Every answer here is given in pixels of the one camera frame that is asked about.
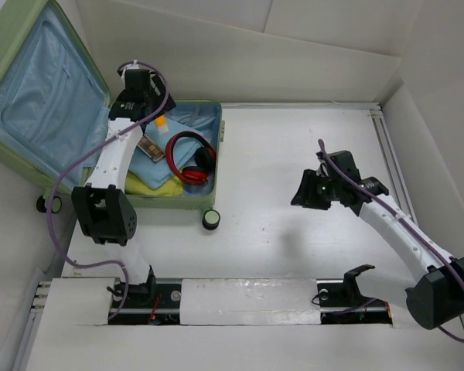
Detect orange tube white cap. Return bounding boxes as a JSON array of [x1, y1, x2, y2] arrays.
[[154, 115, 169, 135]]

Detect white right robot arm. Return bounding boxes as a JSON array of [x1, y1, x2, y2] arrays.
[[291, 151, 464, 330]]

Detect red black headphones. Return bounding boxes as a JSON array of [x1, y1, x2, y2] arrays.
[[165, 131, 217, 186]]

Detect light blue cloth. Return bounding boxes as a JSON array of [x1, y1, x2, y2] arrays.
[[129, 115, 217, 190]]

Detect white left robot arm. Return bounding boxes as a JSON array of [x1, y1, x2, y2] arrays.
[[71, 61, 175, 307]]

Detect yellow shorts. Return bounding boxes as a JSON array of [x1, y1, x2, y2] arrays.
[[123, 169, 185, 198]]

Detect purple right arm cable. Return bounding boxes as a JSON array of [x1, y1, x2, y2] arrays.
[[317, 138, 464, 344]]

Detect eyeshadow palette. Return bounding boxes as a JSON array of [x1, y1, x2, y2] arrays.
[[137, 134, 165, 163]]

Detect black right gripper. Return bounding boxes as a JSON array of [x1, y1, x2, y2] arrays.
[[290, 168, 341, 210]]

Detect black metal base rail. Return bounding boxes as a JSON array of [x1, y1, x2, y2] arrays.
[[108, 278, 392, 326]]

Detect green hard-shell suitcase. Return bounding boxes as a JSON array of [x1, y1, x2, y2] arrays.
[[0, 0, 226, 232]]

